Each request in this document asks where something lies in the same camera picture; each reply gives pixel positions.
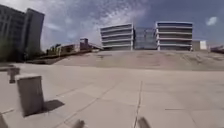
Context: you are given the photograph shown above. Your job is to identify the wide concrete steps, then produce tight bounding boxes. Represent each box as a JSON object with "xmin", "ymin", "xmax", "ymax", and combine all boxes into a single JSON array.
[{"xmin": 53, "ymin": 49, "xmax": 224, "ymax": 72}]

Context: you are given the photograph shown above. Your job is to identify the pale concrete slab plaza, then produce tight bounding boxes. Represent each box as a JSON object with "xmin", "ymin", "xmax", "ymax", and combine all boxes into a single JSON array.
[{"xmin": 0, "ymin": 62, "xmax": 224, "ymax": 128}]

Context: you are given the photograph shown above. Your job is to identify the low brown building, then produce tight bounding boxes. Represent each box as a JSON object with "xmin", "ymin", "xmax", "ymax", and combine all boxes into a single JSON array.
[{"xmin": 46, "ymin": 37, "xmax": 104, "ymax": 56}]

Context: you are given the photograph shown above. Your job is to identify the white banded office building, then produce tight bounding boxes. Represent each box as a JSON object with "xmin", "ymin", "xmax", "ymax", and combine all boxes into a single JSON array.
[{"xmin": 99, "ymin": 21, "xmax": 194, "ymax": 52}]

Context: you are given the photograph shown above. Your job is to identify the robot's own part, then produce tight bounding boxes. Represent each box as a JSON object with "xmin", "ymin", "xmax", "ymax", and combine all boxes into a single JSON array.
[{"xmin": 72, "ymin": 119, "xmax": 86, "ymax": 128}]

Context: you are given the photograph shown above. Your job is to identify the grey concrete block bollard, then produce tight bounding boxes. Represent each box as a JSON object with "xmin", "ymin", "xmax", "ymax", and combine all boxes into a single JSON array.
[
  {"xmin": 7, "ymin": 66, "xmax": 21, "ymax": 84},
  {"xmin": 15, "ymin": 74, "xmax": 46, "ymax": 118}
]

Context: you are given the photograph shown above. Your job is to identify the small pale building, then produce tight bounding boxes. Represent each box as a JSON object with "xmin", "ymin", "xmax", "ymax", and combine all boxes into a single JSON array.
[{"xmin": 191, "ymin": 40, "xmax": 208, "ymax": 52}]

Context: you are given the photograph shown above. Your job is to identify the tall grey building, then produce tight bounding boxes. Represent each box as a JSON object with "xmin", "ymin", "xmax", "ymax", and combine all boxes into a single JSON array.
[{"xmin": 0, "ymin": 3, "xmax": 46, "ymax": 63}]

